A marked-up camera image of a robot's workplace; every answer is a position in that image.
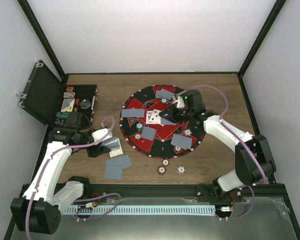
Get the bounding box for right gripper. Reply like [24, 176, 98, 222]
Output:
[158, 104, 193, 126]

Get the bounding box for green blue chip top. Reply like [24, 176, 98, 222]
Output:
[160, 98, 170, 105]

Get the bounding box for green blue chip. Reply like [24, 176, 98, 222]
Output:
[160, 98, 170, 105]
[136, 123, 144, 131]

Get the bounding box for blue orange chip bottom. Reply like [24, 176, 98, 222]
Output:
[184, 129, 192, 136]

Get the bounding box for face down community card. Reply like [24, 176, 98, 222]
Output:
[160, 117, 176, 126]

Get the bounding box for dealt blue card top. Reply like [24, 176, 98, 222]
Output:
[155, 91, 166, 99]

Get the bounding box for dealt blue card bottom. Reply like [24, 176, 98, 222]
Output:
[171, 134, 192, 150]

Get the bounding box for blue backed card deck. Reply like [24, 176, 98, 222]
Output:
[101, 137, 121, 151]

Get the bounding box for king of clubs card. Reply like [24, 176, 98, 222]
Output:
[146, 111, 153, 124]

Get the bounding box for orange black chip bottom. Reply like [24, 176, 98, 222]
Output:
[174, 146, 183, 154]

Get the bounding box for dealt blue card seat two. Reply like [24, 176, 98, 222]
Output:
[141, 126, 157, 141]

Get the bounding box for dropped blue card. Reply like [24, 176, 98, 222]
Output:
[104, 165, 123, 180]
[106, 155, 132, 169]

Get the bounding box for orange black chip stack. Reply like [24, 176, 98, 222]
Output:
[157, 166, 166, 176]

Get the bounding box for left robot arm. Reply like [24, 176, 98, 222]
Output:
[10, 112, 114, 239]

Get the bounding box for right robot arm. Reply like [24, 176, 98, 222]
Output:
[159, 90, 277, 202]

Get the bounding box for green chips in case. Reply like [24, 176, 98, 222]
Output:
[56, 112, 69, 120]

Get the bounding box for clear round dealer button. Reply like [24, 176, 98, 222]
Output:
[80, 99, 91, 110]

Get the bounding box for card deck in case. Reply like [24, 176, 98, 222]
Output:
[60, 98, 75, 112]

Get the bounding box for red dice in case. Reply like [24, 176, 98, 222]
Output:
[73, 98, 80, 112]

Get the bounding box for black poker case tray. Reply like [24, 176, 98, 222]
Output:
[54, 84, 98, 128]

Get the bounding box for orange chips in case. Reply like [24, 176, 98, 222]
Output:
[63, 86, 76, 99]

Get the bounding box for white playing card box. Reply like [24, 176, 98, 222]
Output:
[109, 147, 123, 158]

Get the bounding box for round red black poker mat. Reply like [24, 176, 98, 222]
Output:
[119, 85, 205, 159]

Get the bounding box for black poker case lid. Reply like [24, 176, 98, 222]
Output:
[15, 60, 64, 126]

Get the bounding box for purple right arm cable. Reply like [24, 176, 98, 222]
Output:
[177, 84, 268, 221]

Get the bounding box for chrome case handle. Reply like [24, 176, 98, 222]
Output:
[91, 96, 96, 110]

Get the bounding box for black aluminium front rail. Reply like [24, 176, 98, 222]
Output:
[81, 183, 289, 204]

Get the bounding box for light blue slotted cable duct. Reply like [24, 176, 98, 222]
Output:
[63, 205, 216, 217]

